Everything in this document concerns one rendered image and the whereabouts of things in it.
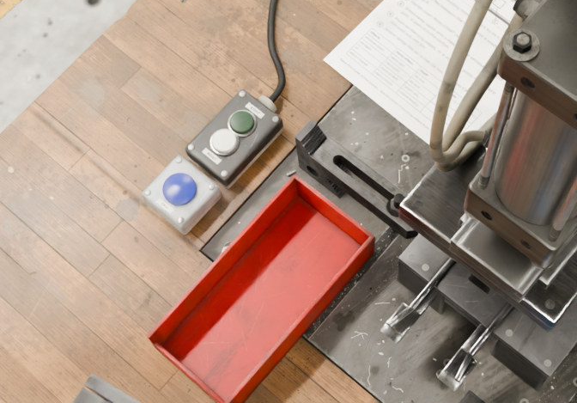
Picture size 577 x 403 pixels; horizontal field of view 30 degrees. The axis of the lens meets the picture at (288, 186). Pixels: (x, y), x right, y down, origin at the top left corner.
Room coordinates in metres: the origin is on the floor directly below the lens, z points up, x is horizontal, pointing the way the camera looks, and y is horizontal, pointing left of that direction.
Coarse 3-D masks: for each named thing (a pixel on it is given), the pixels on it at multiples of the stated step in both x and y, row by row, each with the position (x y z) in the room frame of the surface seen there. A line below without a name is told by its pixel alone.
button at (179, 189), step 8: (176, 176) 0.50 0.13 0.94; (184, 176) 0.50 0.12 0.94; (168, 184) 0.50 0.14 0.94; (176, 184) 0.49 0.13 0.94; (184, 184) 0.49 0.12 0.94; (192, 184) 0.49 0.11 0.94; (168, 192) 0.49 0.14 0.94; (176, 192) 0.48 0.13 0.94; (184, 192) 0.48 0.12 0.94; (192, 192) 0.48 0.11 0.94; (168, 200) 0.48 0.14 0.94; (176, 200) 0.47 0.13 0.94; (184, 200) 0.47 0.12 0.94
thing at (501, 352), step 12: (408, 276) 0.33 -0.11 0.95; (408, 288) 0.33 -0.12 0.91; (420, 288) 0.32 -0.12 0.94; (444, 300) 0.29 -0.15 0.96; (492, 336) 0.24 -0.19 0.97; (504, 348) 0.23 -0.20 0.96; (504, 360) 0.23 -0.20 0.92; (516, 360) 0.22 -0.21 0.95; (516, 372) 0.21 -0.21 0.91; (528, 372) 0.20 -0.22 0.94; (540, 372) 0.20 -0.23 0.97; (540, 384) 0.19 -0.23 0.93
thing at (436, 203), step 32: (480, 160) 0.38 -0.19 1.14; (416, 192) 0.36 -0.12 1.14; (448, 192) 0.35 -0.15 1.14; (416, 224) 0.33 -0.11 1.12; (448, 224) 0.32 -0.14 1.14; (480, 224) 0.30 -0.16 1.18; (480, 256) 0.27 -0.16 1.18; (512, 256) 0.27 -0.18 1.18; (576, 256) 0.27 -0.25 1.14; (512, 288) 0.24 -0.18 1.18; (544, 288) 0.24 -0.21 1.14; (576, 288) 0.24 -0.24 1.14; (544, 320) 0.22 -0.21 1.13
